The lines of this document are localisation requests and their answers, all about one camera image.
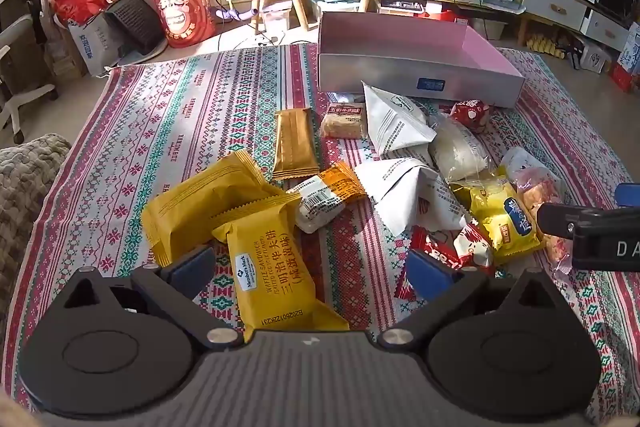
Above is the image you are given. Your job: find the yellow packet blue label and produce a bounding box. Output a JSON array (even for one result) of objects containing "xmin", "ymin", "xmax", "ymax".
[{"xmin": 448, "ymin": 176, "xmax": 546, "ymax": 266}]

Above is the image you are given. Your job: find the small round red packet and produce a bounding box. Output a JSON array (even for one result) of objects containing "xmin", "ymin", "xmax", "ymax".
[{"xmin": 449, "ymin": 99, "xmax": 494, "ymax": 134}]

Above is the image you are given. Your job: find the large plain yellow packet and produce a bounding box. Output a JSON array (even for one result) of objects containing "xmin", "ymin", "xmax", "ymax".
[{"xmin": 141, "ymin": 151, "xmax": 302, "ymax": 269}]

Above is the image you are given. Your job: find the clear cracker packet red label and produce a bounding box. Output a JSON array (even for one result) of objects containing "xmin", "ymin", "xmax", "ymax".
[{"xmin": 320, "ymin": 102, "xmax": 366, "ymax": 140}]

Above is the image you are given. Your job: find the white office chair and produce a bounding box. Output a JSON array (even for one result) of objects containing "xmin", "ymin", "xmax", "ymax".
[{"xmin": 0, "ymin": 13, "xmax": 59, "ymax": 146}]

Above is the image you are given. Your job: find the yellow waffle sandwich packet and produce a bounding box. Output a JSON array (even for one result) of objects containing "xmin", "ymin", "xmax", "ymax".
[{"xmin": 212, "ymin": 202, "xmax": 351, "ymax": 343}]

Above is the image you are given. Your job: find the striped patterned blanket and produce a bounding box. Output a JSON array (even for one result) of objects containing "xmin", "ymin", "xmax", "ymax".
[{"xmin": 0, "ymin": 43, "xmax": 640, "ymax": 425}]

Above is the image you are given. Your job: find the low white drawer cabinet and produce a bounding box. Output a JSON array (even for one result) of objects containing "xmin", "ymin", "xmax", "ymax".
[{"xmin": 517, "ymin": 0, "xmax": 632, "ymax": 54}]

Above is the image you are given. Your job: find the long golden brown packet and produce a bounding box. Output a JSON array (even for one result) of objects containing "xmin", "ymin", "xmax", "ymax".
[{"xmin": 272, "ymin": 107, "xmax": 320, "ymax": 180}]

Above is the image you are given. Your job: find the clear packet pink snack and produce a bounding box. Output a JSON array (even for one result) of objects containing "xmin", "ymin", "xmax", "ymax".
[{"xmin": 501, "ymin": 146, "xmax": 575, "ymax": 275}]

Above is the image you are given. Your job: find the pink cardboard box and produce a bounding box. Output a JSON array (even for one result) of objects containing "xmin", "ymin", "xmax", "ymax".
[{"xmin": 317, "ymin": 11, "xmax": 527, "ymax": 108}]

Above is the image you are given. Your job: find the white triangular packet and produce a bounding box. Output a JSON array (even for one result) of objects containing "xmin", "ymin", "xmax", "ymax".
[
  {"xmin": 354, "ymin": 157, "xmax": 472, "ymax": 238},
  {"xmin": 362, "ymin": 81, "xmax": 439, "ymax": 158}
]

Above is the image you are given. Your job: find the orange and white packet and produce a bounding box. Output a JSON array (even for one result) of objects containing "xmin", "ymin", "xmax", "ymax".
[{"xmin": 287, "ymin": 161, "xmax": 369, "ymax": 235}]

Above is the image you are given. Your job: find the red plastic bag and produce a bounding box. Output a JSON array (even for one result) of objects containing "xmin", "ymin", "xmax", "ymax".
[{"xmin": 52, "ymin": 0, "xmax": 124, "ymax": 28}]

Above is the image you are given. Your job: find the black plastic basket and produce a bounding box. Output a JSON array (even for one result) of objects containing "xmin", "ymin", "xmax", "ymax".
[{"xmin": 102, "ymin": 0, "xmax": 166, "ymax": 56}]

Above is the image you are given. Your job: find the red cartoon bucket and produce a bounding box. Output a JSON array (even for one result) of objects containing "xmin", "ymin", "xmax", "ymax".
[{"xmin": 149, "ymin": 0, "xmax": 217, "ymax": 50}]

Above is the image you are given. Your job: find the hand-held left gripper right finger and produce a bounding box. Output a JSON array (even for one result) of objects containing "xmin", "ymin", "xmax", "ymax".
[{"xmin": 378, "ymin": 249, "xmax": 572, "ymax": 351}]

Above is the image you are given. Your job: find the yellow toy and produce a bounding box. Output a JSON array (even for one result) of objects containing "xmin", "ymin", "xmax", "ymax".
[{"xmin": 526, "ymin": 34, "xmax": 567, "ymax": 59}]

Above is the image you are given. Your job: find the grey knitted cushion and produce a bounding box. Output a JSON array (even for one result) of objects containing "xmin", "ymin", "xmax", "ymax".
[{"xmin": 0, "ymin": 133, "xmax": 74, "ymax": 308}]

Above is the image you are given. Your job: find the grey and white bag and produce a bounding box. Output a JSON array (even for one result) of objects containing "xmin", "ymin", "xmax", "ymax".
[{"xmin": 67, "ymin": 13, "xmax": 127, "ymax": 78}]

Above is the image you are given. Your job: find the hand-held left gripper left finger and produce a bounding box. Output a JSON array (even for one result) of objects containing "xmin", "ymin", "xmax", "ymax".
[{"xmin": 63, "ymin": 245, "xmax": 245, "ymax": 352}]

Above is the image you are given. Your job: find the clear packet white pastry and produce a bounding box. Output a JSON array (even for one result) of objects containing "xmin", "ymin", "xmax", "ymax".
[{"xmin": 429, "ymin": 113, "xmax": 494, "ymax": 183}]

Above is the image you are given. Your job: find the red and white packet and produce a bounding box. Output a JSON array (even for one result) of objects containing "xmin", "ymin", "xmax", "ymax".
[{"xmin": 394, "ymin": 226, "xmax": 497, "ymax": 301}]

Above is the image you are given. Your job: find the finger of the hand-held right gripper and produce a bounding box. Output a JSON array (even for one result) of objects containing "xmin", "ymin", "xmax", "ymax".
[
  {"xmin": 614, "ymin": 182, "xmax": 640, "ymax": 209},
  {"xmin": 536, "ymin": 203, "xmax": 577, "ymax": 239}
]

